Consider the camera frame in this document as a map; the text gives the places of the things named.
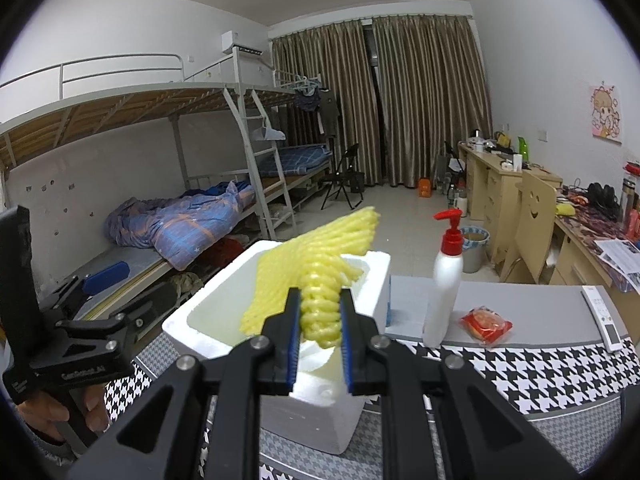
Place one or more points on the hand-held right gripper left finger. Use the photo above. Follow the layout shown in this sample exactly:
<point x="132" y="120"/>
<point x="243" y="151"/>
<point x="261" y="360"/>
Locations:
<point x="295" y="340"/>

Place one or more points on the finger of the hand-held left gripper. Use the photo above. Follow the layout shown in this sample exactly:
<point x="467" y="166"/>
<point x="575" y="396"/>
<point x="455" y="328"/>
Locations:
<point x="145" y="310"/>
<point x="105" y="277"/>

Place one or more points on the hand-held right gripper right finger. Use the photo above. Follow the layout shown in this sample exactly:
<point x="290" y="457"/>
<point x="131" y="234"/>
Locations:
<point x="346" y="340"/>

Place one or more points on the yellow foam net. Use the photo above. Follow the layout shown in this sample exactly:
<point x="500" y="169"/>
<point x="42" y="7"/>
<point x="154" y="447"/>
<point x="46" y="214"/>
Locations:
<point x="310" y="260"/>

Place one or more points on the white foam box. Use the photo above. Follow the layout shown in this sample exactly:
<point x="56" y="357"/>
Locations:
<point x="320" y="420"/>

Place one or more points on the yellow soft toy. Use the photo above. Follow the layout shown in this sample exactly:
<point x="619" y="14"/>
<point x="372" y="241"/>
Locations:
<point x="565" y="208"/>

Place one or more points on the person's left hand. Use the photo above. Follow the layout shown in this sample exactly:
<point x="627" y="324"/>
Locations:
<point x="97" y="410"/>

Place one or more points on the blue checked quilt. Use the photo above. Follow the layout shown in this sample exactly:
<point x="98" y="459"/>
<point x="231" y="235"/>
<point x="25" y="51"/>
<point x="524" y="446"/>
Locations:
<point x="190" y="225"/>

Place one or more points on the white pump lotion bottle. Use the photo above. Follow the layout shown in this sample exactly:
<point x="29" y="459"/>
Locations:
<point x="445" y="285"/>

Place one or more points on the red snack packet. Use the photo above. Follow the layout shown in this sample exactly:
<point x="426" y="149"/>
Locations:
<point x="485" y="326"/>

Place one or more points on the waste bin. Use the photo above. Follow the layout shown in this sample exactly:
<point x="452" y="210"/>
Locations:
<point x="474" y="252"/>

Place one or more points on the black folding chair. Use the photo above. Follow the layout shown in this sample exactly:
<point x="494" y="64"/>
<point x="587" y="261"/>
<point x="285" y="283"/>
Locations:
<point x="345" y="175"/>

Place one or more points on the orange container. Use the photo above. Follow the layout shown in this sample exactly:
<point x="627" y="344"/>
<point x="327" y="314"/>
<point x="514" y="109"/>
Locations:
<point x="425" y="187"/>

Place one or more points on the white metal bunk bed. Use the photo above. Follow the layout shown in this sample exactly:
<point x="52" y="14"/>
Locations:
<point x="295" y="160"/>
<point x="125" y="105"/>

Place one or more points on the white mug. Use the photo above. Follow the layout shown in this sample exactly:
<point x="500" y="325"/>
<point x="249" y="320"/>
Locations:
<point x="461" y="207"/>

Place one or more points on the blue checked mattress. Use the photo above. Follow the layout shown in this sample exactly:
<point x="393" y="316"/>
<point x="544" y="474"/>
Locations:
<point x="295" y="160"/>

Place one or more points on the houndstooth patterned cloth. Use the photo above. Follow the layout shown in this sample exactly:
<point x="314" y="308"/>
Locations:
<point x="540" y="375"/>

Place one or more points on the wooden desk with drawers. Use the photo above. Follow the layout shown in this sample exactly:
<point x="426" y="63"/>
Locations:
<point x="487" y="195"/>

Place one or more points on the white hanging garment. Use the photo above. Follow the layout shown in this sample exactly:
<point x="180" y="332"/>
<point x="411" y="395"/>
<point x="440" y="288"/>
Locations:
<point x="267" y="132"/>

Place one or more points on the wooden chair with smiley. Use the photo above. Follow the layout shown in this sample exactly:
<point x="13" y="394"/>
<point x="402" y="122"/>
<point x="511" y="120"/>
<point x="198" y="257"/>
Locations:
<point x="532" y="225"/>

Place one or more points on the dark hanging clothes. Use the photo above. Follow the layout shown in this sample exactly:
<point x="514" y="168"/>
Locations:
<point x="315" y="107"/>

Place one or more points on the long wooden desk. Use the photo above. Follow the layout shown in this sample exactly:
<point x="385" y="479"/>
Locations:
<point x="580" y="260"/>

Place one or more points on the brown curtains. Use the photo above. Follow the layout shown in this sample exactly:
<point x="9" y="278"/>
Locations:
<point x="430" y="100"/>

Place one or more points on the white remote control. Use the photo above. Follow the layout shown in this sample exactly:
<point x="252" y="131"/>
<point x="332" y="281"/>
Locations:
<point x="602" y="317"/>

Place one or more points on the white air conditioner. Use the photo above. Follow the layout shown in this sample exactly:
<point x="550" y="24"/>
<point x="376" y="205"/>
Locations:
<point x="242" y="44"/>

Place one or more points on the printed papers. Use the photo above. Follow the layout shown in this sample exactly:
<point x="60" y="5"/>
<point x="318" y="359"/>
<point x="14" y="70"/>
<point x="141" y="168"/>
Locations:
<point x="620" y="257"/>

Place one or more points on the black headphones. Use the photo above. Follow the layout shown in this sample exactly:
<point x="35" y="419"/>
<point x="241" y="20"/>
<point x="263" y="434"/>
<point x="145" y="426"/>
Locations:
<point x="602" y="196"/>

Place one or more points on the row of toiletry bottles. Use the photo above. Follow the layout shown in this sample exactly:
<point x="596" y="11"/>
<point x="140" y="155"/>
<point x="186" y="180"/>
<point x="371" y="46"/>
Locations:
<point x="631" y="205"/>

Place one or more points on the pink wall poster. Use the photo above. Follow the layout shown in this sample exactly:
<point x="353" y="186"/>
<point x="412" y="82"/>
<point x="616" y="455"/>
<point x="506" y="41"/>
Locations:
<point x="606" y="112"/>

